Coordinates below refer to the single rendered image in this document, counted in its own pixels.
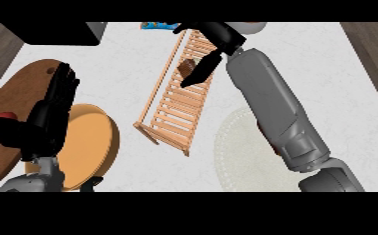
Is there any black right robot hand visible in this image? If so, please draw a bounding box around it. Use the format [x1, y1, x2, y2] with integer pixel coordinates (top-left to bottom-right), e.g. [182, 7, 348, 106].
[171, 21, 247, 89]

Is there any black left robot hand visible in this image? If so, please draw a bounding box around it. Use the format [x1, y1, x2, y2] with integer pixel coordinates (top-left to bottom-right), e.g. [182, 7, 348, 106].
[0, 62, 81, 162]

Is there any brown cupcake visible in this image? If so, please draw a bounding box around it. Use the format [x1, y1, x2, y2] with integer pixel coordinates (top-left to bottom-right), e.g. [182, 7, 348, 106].
[177, 58, 199, 79]

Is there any wooden tiered shelf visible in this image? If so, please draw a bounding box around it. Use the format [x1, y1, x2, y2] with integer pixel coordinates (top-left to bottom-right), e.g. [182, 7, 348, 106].
[131, 28, 221, 158]

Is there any white round placemat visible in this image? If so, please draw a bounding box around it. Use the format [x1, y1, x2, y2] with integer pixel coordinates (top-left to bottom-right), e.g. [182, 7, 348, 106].
[210, 106, 318, 193]

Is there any grey round bowl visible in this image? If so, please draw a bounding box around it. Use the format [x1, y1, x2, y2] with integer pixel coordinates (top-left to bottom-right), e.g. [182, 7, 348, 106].
[222, 21, 268, 36]

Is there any red round fruit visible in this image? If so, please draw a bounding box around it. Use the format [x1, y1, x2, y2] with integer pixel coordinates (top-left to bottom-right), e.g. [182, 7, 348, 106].
[0, 111, 19, 123]

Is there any orange round plate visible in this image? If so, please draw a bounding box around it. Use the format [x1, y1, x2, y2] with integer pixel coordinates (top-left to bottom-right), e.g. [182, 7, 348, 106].
[23, 103, 120, 192]

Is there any brown wooden cutting board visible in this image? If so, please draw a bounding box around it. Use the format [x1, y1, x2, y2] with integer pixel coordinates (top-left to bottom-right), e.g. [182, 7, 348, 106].
[0, 58, 76, 181]

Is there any blue packet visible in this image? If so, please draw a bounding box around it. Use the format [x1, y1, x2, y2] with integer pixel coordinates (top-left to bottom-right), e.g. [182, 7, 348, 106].
[140, 21, 181, 31]

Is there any black appliance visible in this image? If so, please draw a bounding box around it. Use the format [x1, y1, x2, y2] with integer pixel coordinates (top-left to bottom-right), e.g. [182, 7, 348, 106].
[13, 21, 109, 47]

